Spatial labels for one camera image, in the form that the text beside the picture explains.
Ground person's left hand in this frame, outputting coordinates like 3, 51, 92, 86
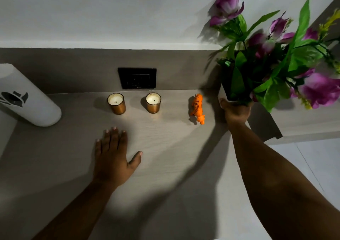
92, 126, 143, 192

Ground person's right hand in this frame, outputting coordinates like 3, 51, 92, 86
219, 98, 253, 126

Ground artificial purple flowers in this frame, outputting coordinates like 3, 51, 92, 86
209, 0, 340, 113

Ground orange tiger toy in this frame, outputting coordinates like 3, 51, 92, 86
189, 93, 206, 125

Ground gold candle jar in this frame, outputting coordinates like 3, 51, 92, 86
107, 92, 127, 115
145, 92, 162, 114

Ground white cylindrical dispenser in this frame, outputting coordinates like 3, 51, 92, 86
0, 63, 62, 127

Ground person's left forearm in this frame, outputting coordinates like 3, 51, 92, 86
32, 180, 117, 240

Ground person's right forearm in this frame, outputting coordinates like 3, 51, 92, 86
228, 120, 340, 240

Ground grey wooden table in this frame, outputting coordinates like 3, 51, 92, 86
0, 89, 273, 240

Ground grey wooden platform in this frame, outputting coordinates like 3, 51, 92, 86
265, 99, 340, 145

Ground grey wooden back panel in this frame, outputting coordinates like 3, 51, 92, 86
0, 47, 226, 94

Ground black wall socket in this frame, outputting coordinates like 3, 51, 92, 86
118, 67, 157, 90

